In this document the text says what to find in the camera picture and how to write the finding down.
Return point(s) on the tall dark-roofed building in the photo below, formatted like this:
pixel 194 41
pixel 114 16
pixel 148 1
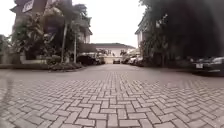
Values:
pixel 29 6

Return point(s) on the vehicle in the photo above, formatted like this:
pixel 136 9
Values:
pixel 116 61

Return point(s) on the red brick paved road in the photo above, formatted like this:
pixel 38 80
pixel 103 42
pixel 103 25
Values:
pixel 110 100

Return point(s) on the dark parked car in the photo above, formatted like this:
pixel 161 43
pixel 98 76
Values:
pixel 86 60

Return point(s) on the low pale wall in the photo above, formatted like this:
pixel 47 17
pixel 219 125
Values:
pixel 13 58

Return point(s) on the pale building behind trees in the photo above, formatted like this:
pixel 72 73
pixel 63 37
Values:
pixel 140 35

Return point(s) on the group of palm trees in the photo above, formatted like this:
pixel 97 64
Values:
pixel 65 20

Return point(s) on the row of parked cars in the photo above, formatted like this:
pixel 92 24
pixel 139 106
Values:
pixel 133 60

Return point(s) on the large dark trees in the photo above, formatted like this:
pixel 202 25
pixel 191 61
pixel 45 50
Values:
pixel 186 26

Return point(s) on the white house with dark roof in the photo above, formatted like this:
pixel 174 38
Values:
pixel 114 51

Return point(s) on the raised planting bed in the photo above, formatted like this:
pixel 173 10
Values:
pixel 63 66

